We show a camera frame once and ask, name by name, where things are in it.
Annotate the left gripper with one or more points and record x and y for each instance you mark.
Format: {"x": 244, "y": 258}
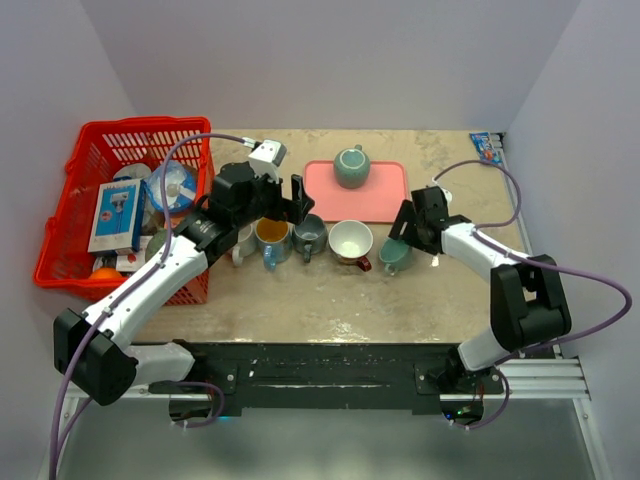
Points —
{"x": 292, "y": 210}

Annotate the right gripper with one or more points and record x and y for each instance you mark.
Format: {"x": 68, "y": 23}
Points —
{"x": 406, "y": 214}

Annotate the small teal mug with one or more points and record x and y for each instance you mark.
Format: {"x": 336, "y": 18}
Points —
{"x": 396, "y": 256}

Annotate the grey-blue mug front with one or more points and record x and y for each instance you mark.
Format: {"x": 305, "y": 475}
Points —
{"x": 310, "y": 236}

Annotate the blue butterfly mug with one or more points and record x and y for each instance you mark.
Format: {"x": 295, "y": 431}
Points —
{"x": 274, "y": 241}

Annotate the dark red mug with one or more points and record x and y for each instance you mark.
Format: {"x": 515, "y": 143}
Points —
{"x": 351, "y": 242}

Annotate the teal mug back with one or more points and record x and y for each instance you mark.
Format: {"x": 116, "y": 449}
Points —
{"x": 351, "y": 167}

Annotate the white speckled mug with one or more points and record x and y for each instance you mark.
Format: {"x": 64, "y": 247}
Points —
{"x": 246, "y": 245}

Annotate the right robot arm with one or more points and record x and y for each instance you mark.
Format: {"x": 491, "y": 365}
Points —
{"x": 527, "y": 300}

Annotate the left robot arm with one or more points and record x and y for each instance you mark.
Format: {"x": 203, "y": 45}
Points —
{"x": 94, "y": 350}

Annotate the pink tray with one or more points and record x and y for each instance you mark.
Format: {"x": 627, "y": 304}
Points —
{"x": 377, "y": 201}

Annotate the blue snack packet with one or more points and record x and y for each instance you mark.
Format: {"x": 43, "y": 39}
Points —
{"x": 485, "y": 148}

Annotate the blue white plastic bag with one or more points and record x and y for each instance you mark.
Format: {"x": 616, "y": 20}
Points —
{"x": 180, "y": 188}

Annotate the green melon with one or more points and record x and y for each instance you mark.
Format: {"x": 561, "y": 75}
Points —
{"x": 156, "y": 245}

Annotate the round tin can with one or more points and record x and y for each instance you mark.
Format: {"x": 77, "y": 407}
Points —
{"x": 132, "y": 172}

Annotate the blue product box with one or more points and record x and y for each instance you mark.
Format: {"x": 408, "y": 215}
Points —
{"x": 118, "y": 215}

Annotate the orange fruit in basket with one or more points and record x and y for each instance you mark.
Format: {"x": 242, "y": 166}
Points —
{"x": 105, "y": 274}

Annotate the red plastic basket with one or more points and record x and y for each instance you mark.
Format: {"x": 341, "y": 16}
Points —
{"x": 101, "y": 149}

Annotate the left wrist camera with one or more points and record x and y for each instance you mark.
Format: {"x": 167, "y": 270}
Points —
{"x": 265, "y": 157}

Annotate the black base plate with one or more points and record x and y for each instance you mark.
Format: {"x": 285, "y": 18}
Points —
{"x": 321, "y": 376}

